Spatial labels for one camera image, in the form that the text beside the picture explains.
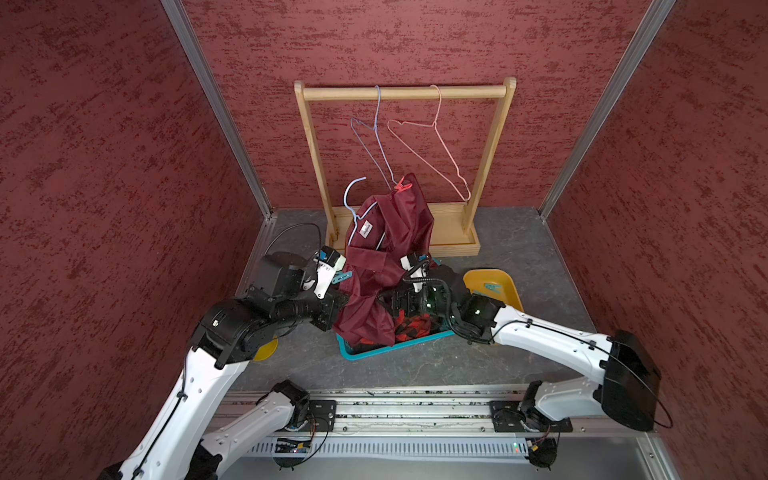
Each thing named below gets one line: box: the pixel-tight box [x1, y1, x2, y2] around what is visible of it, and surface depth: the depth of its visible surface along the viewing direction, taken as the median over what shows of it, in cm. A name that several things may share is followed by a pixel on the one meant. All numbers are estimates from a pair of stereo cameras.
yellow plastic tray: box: [463, 268, 524, 312], surface depth 99 cm
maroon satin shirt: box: [334, 173, 435, 346], surface depth 69 cm
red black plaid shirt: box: [395, 309, 436, 343], surface depth 83 cm
